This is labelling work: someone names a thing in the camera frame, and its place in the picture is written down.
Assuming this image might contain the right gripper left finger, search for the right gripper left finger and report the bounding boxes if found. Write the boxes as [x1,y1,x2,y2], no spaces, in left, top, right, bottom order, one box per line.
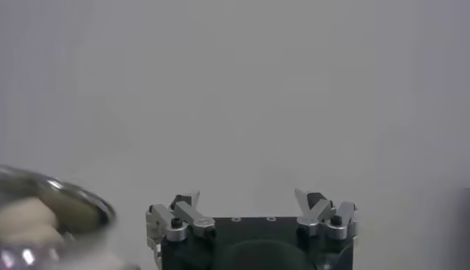
[145,189,217,242]

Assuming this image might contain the white steamed baozi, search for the white steamed baozi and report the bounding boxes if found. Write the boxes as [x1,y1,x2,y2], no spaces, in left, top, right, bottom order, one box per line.
[0,223,66,246]
[0,197,59,230]

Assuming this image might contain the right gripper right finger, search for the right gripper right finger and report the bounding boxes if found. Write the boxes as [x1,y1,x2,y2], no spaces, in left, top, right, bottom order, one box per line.
[294,188,359,241]

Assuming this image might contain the stainless steel steamer basket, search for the stainless steel steamer basket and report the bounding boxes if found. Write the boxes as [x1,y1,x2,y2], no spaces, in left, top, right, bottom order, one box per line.
[0,164,118,270]

